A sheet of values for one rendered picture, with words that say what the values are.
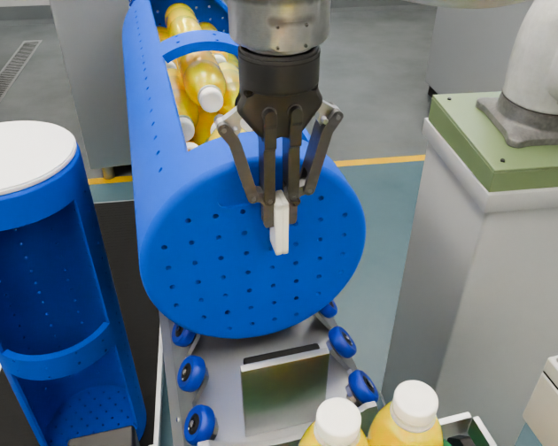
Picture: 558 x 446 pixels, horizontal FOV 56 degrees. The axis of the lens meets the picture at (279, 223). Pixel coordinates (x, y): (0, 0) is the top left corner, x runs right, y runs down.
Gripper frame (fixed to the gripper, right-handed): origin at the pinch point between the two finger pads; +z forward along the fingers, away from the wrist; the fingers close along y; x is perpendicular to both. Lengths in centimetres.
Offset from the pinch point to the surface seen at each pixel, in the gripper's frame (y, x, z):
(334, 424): -1.0, -22.4, 5.2
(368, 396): 7.9, -11.9, 18.8
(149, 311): -23, 93, 101
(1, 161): -39, 47, 12
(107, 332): -29, 42, 55
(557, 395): 22.1, -22.9, 8.6
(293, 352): -0.7, -9.2, 11.4
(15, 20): -126, 532, 112
